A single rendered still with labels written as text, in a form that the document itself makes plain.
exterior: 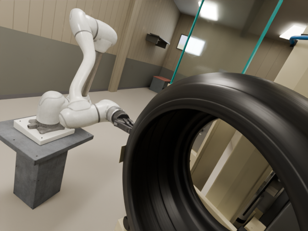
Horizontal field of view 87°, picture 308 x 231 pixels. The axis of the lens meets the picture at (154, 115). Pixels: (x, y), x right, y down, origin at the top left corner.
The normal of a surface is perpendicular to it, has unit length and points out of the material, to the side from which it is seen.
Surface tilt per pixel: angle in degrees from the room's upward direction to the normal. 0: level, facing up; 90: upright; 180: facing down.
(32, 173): 90
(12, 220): 0
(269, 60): 90
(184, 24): 90
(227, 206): 90
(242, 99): 79
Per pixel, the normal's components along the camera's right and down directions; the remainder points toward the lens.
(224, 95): -0.69, -0.22
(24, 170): -0.37, 0.19
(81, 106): 0.44, -0.43
